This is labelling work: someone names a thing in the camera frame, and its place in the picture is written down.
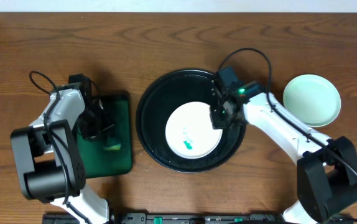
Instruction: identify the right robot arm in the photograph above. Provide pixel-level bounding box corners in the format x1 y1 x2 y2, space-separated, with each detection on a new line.
211 80 357 223

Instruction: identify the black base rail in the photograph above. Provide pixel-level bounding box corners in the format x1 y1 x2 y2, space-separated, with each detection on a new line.
41 212 291 224

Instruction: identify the black round tray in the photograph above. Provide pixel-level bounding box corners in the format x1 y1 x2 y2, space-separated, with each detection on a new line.
136 69 246 173

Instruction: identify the green scouring sponge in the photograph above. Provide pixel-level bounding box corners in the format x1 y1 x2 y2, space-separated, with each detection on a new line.
103 135 121 151

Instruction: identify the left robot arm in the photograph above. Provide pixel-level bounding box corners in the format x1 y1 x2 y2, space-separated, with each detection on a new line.
10 73 114 223

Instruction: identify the pale green plate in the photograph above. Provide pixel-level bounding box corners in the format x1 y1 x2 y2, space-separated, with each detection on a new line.
283 74 341 127

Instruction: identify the black rectangular water tray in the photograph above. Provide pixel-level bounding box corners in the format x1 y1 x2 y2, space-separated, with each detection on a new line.
74 94 132 179

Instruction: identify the white plate with green smear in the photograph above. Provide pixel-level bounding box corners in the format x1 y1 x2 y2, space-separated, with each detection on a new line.
165 101 223 159

